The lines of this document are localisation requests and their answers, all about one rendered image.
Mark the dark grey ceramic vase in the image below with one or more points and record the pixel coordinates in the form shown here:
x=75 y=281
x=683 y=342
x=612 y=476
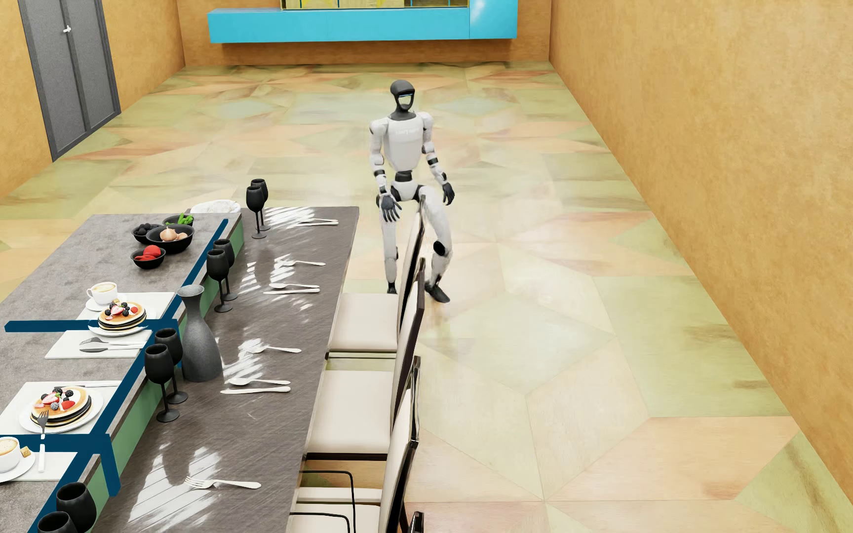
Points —
x=197 y=340

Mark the robot head black visor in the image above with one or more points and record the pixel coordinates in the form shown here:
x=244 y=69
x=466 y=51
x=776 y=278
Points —
x=402 y=97

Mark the black bowl with dark berries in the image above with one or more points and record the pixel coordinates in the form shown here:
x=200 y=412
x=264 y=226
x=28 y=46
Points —
x=145 y=232

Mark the silver knife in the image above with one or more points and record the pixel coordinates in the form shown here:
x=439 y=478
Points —
x=256 y=389
x=292 y=292
x=101 y=348

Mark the grey double door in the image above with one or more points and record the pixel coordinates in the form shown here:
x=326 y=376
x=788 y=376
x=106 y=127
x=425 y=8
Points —
x=71 y=70

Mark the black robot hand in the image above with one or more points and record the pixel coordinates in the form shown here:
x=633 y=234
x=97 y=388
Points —
x=448 y=194
x=388 y=208

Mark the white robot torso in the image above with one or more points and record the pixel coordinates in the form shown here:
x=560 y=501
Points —
x=403 y=140

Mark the black wine glass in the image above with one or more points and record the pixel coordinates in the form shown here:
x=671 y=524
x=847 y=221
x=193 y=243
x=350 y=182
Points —
x=217 y=266
x=226 y=252
x=260 y=189
x=254 y=200
x=159 y=366
x=169 y=344

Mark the black bowl with onions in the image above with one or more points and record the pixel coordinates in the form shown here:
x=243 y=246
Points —
x=170 y=238

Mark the pancake stack on white plate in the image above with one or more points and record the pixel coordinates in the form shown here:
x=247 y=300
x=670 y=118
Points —
x=61 y=406
x=121 y=317

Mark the white stacked plates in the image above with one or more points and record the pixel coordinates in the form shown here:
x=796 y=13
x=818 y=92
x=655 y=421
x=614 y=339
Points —
x=215 y=206

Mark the white left robot leg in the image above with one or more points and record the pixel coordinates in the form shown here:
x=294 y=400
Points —
x=438 y=229

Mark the cream dining chair black frame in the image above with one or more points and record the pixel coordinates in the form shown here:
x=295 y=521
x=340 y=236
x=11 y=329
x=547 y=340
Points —
x=341 y=511
x=371 y=320
x=356 y=411

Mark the black bowl with green vegetables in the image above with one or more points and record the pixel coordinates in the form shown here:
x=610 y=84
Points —
x=178 y=220

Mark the black ceramic cup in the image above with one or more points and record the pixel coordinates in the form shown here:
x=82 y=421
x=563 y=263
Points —
x=76 y=507
x=56 y=523

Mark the turquoise wall cabinet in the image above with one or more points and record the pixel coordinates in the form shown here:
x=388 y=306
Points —
x=337 y=24

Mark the white robot leg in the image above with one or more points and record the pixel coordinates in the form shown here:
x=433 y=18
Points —
x=438 y=229
x=389 y=244

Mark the silver fork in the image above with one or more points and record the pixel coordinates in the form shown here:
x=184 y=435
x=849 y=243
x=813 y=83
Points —
x=223 y=483
x=42 y=437

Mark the black bowl with tomatoes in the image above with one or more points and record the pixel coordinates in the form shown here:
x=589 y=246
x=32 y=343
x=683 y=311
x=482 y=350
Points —
x=148 y=257

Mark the white coffee cup with saucer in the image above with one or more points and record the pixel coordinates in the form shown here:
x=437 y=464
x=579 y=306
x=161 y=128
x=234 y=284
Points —
x=0 y=454
x=103 y=293

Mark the white placemat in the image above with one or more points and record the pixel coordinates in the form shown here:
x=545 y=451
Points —
x=56 y=465
x=71 y=342
x=8 y=414

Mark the white right robot leg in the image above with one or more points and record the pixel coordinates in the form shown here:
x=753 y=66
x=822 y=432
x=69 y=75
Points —
x=389 y=244

